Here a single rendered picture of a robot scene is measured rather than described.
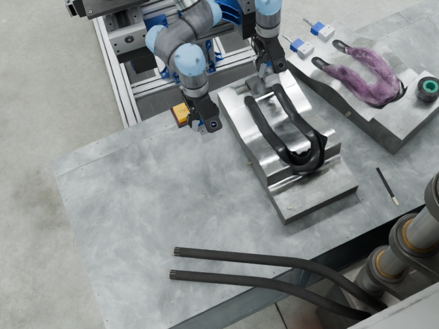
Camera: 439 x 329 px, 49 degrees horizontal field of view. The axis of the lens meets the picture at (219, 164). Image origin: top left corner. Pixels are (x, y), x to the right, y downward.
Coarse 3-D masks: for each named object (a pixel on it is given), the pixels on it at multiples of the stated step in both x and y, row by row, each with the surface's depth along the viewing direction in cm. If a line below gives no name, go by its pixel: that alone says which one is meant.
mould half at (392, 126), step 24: (336, 24) 180; (384, 48) 169; (312, 72) 172; (360, 72) 165; (408, 72) 167; (336, 96) 165; (408, 96) 158; (360, 120) 163; (384, 120) 155; (408, 120) 155; (384, 144) 162
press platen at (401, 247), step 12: (408, 216) 102; (396, 228) 102; (396, 240) 101; (396, 252) 102; (408, 252) 99; (420, 252) 99; (432, 252) 99; (408, 264) 102; (420, 264) 99; (432, 264) 98; (432, 276) 99
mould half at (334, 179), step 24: (288, 72) 168; (240, 96) 166; (264, 96) 165; (240, 120) 162; (288, 120) 161; (312, 120) 158; (240, 144) 166; (264, 144) 155; (288, 144) 152; (336, 144) 151; (264, 168) 149; (288, 168) 150; (336, 168) 155; (288, 192) 153; (312, 192) 152; (336, 192) 152; (288, 216) 149
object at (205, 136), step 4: (200, 120) 156; (200, 124) 156; (200, 128) 154; (204, 128) 154; (200, 132) 153; (204, 132) 153; (200, 136) 156; (204, 136) 154; (208, 136) 155; (212, 136) 156; (216, 136) 157; (204, 140) 156; (208, 140) 157
